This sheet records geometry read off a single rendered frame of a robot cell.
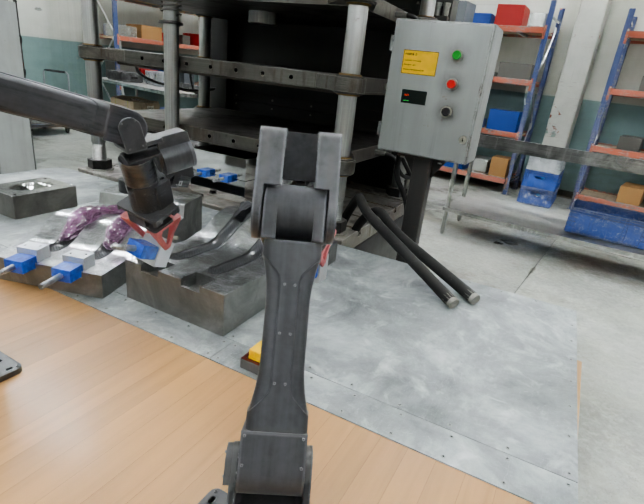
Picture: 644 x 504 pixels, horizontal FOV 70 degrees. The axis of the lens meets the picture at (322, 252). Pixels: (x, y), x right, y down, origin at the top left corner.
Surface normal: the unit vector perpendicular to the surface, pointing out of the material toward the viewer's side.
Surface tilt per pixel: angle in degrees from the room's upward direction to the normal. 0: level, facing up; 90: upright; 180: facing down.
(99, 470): 0
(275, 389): 61
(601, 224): 93
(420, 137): 90
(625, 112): 90
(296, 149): 82
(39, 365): 0
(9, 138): 90
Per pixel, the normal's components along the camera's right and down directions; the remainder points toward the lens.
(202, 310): -0.46, 0.28
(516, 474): 0.11, -0.92
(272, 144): 0.08, -0.21
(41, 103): 0.61, 0.30
